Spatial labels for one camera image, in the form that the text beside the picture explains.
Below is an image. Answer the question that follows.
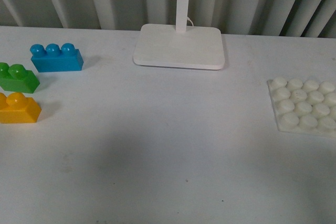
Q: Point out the blue three-stud toy block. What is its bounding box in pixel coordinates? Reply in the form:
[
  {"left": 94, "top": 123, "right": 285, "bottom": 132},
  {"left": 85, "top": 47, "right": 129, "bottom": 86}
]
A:
[{"left": 30, "top": 43, "right": 83, "bottom": 72}]

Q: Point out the green two-stud toy block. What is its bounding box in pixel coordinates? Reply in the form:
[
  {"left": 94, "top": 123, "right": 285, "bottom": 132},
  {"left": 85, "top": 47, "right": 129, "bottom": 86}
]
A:
[{"left": 1, "top": 62, "right": 40, "bottom": 93}]

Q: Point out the white lamp stand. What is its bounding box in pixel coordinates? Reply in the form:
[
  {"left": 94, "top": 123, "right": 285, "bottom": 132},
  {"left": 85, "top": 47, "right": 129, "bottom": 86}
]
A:
[{"left": 133, "top": 0, "right": 225, "bottom": 70}]

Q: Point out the yellow two-stud toy block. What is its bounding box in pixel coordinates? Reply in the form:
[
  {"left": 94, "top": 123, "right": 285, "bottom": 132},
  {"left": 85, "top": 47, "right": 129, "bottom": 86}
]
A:
[{"left": 1, "top": 92, "right": 41, "bottom": 124}]

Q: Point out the white studded base plate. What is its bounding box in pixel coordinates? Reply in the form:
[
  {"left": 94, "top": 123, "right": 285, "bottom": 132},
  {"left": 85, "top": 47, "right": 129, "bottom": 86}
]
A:
[{"left": 267, "top": 77, "right": 335, "bottom": 138}]

